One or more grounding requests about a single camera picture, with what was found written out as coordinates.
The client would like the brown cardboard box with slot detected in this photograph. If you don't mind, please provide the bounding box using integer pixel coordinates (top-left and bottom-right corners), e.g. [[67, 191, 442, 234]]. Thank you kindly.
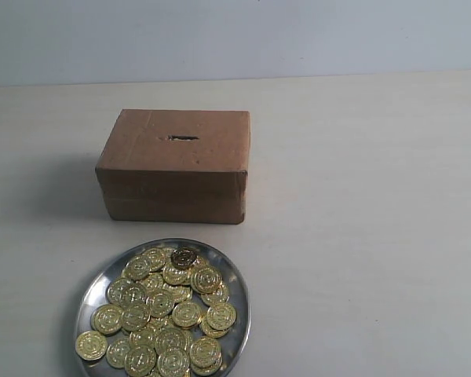
[[95, 109, 250, 225]]

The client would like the dark bronze coin top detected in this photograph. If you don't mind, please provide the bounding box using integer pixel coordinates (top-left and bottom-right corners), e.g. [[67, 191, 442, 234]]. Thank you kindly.
[[170, 247, 197, 270]]

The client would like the gold coin upper right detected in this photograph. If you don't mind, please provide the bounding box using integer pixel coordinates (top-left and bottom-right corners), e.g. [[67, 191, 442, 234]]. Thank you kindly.
[[190, 265, 222, 294]]

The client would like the gold coin right middle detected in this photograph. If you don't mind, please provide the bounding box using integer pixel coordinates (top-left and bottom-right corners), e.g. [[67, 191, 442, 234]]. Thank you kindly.
[[206, 302, 236, 331]]

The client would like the gold coin with centre hole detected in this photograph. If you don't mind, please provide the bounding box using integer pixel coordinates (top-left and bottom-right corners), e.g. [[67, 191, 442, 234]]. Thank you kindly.
[[147, 289, 174, 318]]

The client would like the round steel plate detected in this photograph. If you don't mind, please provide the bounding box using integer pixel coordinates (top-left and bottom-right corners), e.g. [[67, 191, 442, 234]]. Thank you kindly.
[[71, 238, 251, 376]]

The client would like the gold coin bottom right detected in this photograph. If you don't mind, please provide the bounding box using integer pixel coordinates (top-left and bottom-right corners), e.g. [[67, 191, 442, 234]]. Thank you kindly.
[[189, 336, 221, 368]]

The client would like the gold coin left middle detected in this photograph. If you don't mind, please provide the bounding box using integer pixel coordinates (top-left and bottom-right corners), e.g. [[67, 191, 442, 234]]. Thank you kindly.
[[91, 304, 123, 335]]

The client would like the gold coin bottom centre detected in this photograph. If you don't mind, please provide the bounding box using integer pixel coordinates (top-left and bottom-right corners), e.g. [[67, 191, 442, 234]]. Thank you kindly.
[[124, 345, 157, 377]]

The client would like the gold coin plate left edge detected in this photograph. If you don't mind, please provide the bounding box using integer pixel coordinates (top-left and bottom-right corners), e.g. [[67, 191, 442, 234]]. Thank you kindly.
[[75, 331, 108, 361]]

